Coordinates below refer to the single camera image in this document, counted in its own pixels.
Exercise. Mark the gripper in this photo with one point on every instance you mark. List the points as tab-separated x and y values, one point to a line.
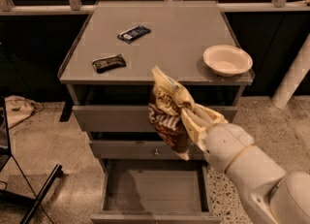
225	144

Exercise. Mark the brown chip bag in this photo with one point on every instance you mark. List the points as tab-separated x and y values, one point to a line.
167	98

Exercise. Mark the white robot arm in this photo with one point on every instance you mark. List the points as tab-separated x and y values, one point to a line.
268	194

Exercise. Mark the middle grey drawer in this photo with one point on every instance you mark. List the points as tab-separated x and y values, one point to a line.
132	150

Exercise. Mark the bottom grey open drawer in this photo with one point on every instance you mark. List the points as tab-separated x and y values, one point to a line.
155	192

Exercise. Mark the grey drawer cabinet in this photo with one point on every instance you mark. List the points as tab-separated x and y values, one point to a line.
179	36

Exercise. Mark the top grey drawer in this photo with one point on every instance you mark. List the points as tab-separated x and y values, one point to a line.
100	118

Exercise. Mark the beige cloth bag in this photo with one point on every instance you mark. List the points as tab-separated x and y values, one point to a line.
19	108

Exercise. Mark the white paper bowl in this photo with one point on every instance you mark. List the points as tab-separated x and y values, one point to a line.
227	61

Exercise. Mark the dark green snack bar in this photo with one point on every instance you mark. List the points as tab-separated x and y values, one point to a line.
104	64

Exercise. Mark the white diagonal pole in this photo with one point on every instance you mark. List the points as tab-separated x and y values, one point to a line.
293	78

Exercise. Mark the blue snack bar wrapper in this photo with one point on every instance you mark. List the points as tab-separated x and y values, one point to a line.
133	34

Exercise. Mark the black folding stand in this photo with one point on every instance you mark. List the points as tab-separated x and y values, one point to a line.
10	199

